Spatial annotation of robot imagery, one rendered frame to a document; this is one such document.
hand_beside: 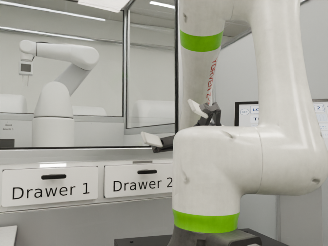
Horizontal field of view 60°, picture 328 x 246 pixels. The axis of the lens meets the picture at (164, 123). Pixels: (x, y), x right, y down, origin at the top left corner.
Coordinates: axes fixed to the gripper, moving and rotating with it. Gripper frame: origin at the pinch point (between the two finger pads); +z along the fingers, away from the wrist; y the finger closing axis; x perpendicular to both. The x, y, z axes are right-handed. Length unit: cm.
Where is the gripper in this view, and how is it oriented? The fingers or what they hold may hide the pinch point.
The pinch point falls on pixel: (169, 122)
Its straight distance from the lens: 63.3
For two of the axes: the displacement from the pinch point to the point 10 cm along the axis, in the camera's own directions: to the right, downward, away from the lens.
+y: -7.7, 5.2, 3.7
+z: -5.3, -2.0, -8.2
